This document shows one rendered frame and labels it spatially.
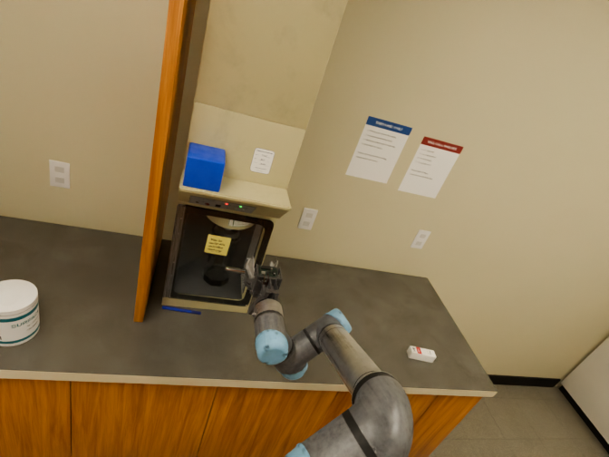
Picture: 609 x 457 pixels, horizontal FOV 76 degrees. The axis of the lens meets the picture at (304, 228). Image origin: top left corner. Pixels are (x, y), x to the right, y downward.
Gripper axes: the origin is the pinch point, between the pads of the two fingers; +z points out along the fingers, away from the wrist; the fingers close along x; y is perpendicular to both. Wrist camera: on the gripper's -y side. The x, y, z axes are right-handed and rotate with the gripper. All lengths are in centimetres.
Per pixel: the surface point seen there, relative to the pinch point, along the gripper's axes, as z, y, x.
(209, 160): 5.0, 28.5, 20.6
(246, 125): 15.5, 36.7, 12.3
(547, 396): 47, -131, -271
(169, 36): 7, 55, 34
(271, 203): 4.3, 19.7, 1.3
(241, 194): 6.3, 19.6, 10.1
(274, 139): 15.5, 34.7, 3.5
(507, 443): 11, -131, -202
